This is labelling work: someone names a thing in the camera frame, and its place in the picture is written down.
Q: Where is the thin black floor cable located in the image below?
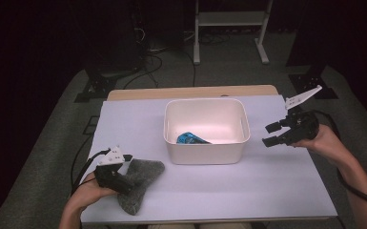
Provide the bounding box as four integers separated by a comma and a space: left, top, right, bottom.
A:
71, 133, 94, 189

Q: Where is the grey fluffy cloth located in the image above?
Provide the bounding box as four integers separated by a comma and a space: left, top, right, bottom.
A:
116, 158, 166, 217

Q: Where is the person's left hand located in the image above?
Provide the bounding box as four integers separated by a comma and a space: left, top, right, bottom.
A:
69, 173, 119, 210

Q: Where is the white plastic bin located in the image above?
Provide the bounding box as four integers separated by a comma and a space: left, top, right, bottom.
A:
162, 97, 252, 166

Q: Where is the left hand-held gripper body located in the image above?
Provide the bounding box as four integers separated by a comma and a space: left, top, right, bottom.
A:
93, 145, 131, 194

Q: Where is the left hand-held gripper cable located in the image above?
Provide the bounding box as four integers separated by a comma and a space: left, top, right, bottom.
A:
71, 147, 112, 196

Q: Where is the white metal stand frame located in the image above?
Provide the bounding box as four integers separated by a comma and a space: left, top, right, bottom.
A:
193, 0, 275, 66

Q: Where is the person's right hand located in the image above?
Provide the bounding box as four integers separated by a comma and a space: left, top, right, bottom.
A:
291, 123, 349, 167

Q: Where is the black stand base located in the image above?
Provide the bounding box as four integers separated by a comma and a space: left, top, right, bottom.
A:
288, 64, 339, 100
73, 67, 119, 104

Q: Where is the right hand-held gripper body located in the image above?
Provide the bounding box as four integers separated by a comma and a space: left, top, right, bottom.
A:
282, 85, 324, 146

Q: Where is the blue and black toy car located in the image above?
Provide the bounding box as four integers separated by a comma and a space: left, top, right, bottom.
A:
175, 131, 213, 145

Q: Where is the black floor frame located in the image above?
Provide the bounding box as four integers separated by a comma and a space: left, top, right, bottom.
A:
82, 115, 100, 135

